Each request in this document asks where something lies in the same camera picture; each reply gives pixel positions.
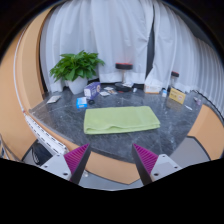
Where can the purple cardboard box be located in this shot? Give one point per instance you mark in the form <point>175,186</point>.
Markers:
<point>92,90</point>

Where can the white flat packet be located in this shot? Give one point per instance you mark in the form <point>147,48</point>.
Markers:
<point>53,99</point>

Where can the small black round object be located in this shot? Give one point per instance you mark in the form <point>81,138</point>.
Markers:
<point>91,101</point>

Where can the white paper card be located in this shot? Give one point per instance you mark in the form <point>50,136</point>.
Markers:
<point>104,93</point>
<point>108,88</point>

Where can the white pen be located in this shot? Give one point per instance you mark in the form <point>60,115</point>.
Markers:
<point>188,107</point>

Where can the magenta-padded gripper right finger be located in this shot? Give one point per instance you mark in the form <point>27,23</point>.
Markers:
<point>163,165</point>

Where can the bar stool with red-black seat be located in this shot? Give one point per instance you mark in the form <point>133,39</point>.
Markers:
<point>123,66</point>
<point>174,74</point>

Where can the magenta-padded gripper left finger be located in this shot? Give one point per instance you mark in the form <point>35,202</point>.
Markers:
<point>56,165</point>

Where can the printed picture card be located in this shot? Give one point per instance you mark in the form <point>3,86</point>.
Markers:
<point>113,91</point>

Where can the light green towel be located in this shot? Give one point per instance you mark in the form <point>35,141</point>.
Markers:
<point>120,119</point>

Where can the orange and white tissue box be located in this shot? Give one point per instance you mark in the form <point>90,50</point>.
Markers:
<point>152,88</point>

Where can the white booklet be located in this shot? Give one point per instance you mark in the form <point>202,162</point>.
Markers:
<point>127,85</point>

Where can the yellow standing sign card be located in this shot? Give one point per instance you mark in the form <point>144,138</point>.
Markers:
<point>177,95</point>

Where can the small white and blue box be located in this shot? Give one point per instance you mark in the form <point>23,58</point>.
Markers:
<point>164,93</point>

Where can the white curtain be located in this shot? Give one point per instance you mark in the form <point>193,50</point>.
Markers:
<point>116,33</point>

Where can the small white tube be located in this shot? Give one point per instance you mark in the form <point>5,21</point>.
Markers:
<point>135,90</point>

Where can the green plant in white pot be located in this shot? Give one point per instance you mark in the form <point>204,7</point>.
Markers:
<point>77,68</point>

